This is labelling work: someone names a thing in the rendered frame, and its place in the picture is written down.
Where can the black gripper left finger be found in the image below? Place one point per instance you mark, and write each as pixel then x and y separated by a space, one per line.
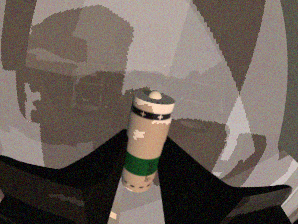
pixel 84 191

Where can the beige battery with green band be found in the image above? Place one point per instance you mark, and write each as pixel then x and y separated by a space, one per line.
pixel 149 123

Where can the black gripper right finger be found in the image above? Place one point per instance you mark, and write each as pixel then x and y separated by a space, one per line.
pixel 192 195

